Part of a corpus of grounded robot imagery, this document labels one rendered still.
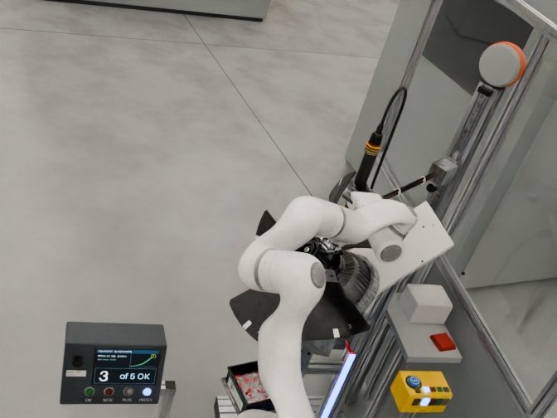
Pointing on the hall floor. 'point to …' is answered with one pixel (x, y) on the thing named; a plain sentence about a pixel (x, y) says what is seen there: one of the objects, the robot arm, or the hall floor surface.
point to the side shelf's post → (385, 386)
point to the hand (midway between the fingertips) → (358, 187)
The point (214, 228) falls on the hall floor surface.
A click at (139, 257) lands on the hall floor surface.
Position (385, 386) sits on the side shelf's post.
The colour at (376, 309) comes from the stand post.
